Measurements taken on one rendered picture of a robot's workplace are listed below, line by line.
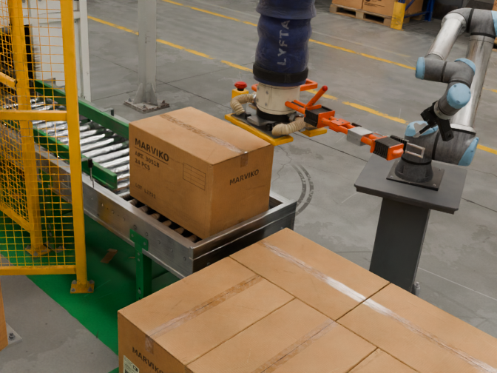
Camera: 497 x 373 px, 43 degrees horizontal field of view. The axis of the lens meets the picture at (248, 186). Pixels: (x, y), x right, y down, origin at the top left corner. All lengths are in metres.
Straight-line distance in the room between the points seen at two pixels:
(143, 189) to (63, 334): 0.81
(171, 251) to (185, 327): 0.57
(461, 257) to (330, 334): 1.91
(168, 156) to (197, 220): 0.32
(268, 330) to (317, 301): 0.29
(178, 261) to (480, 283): 1.92
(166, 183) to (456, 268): 1.95
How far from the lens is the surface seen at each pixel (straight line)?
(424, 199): 3.14
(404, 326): 2.61
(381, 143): 2.26
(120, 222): 3.20
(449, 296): 3.85
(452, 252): 4.27
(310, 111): 2.47
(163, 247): 2.97
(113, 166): 3.69
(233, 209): 2.95
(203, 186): 2.83
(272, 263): 2.84
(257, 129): 2.61
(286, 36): 2.50
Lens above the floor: 2.10
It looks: 27 degrees down
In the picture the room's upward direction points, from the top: 5 degrees clockwise
